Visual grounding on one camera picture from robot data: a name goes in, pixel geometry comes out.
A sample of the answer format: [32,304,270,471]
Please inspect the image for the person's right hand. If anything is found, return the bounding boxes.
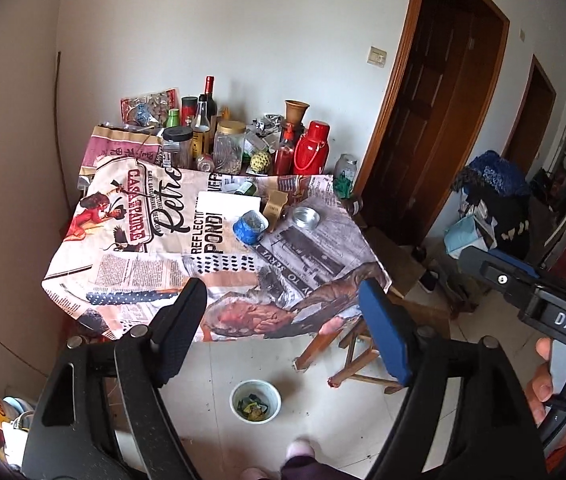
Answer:
[524,336,564,428]

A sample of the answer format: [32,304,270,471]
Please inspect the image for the round metal tin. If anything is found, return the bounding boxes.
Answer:
[290,206,321,231]

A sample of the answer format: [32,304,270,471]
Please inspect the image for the person's dark trouser leg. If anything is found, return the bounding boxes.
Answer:
[277,455,336,480]

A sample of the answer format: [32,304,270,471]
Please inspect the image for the red snack packet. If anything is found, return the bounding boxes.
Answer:
[120,89,180,126]

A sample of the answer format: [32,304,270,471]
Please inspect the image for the wooden folding stool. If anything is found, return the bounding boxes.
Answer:
[294,316,414,396]

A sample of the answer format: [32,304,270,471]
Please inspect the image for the pink printed sack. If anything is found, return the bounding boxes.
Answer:
[79,124,164,191]

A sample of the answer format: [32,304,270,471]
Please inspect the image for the green cloth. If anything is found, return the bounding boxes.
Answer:
[333,172,359,200]

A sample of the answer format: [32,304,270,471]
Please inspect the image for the red thermos flask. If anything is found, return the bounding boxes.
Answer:
[293,120,331,176]

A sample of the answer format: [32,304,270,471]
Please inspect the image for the dark wine bottle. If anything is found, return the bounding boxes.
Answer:
[204,76,218,118]

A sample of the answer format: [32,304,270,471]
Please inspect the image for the brown clay vase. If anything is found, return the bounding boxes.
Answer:
[284,100,310,126]

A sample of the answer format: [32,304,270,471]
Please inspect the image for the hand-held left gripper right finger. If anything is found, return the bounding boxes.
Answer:
[358,278,548,480]

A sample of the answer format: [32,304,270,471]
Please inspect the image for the black bag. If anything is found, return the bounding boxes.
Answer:
[480,194,532,261]

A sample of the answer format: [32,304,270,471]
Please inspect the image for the plastic jar black lid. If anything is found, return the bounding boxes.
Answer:
[161,126,195,168]

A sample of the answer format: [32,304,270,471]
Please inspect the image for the blue bowl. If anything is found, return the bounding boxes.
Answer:
[3,396,35,418]

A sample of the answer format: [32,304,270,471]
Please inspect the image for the cardboard box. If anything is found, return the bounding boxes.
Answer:
[363,227,428,296]

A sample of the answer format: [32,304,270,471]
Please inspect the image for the white box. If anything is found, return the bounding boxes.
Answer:
[196,191,263,236]

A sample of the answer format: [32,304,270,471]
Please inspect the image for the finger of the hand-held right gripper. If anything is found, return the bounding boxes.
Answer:
[479,261,546,311]
[458,245,540,282]

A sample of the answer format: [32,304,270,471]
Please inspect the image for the blue fluffy cloth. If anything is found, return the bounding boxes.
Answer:
[455,150,531,198]

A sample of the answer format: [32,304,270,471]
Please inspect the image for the blue paper cup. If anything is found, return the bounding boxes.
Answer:
[232,210,270,245]

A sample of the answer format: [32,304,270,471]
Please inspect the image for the glass jar gold lid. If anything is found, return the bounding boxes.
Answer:
[212,120,246,175]

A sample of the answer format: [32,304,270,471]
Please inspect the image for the light blue plastic bag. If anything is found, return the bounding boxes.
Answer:
[444,216,484,254]

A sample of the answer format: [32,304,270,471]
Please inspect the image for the dark shoe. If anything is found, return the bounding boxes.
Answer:
[417,269,440,293]

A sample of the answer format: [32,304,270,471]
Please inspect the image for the dark soy sauce bottle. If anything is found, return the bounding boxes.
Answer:
[190,94,212,158]

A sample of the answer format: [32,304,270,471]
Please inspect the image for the silver foil packet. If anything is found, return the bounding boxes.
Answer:
[252,114,284,136]

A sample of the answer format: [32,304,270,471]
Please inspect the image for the black wall cable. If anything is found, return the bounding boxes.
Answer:
[53,51,81,196]

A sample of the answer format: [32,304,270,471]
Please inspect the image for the tan cardboard piece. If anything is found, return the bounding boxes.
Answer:
[262,189,289,221]

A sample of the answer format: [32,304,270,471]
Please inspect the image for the narrow brown wooden door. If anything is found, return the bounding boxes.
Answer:
[503,55,556,176]

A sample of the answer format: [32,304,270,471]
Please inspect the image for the clear glass jar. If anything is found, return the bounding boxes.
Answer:
[334,154,359,181]

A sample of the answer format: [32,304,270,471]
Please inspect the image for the white plastic bucket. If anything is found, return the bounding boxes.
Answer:
[229,380,282,426]

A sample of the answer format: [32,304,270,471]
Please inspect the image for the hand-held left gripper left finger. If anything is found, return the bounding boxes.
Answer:
[22,277,209,480]

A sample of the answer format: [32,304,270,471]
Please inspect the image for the red sauce bottle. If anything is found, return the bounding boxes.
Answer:
[274,126,298,176]

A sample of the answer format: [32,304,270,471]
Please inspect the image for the printed newspaper tablecloth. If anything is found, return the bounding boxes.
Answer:
[42,157,393,343]

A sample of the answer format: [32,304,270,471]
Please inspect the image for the small green glass bottle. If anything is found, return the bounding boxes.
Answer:
[223,180,258,197]

